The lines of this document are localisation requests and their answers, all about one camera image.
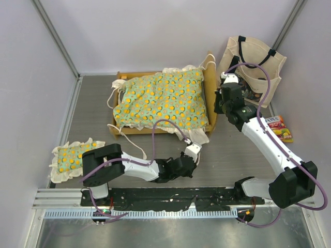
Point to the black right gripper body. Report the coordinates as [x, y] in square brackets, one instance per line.
[221, 107]

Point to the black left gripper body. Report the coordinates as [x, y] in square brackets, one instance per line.
[188, 174]

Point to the wooden pet bed frame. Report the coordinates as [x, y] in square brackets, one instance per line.
[209, 86]

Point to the lemon print pet mattress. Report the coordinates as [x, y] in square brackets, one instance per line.
[170, 100]

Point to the small lemon print pillow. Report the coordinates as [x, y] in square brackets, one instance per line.
[67, 159]

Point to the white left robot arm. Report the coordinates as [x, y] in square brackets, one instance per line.
[107, 163]

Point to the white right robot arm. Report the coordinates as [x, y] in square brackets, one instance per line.
[294, 177]

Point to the beige canvas tote bag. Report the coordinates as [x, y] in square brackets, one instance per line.
[262, 74]

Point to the Fox's candy packet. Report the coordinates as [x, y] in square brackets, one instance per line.
[279, 128]

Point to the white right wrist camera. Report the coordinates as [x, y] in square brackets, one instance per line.
[228, 78]

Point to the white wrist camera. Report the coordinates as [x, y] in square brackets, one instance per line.
[193, 149]
[228, 78]

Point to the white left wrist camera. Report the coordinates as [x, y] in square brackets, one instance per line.
[193, 149]

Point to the aluminium rail with cable duct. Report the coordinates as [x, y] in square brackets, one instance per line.
[77, 204]

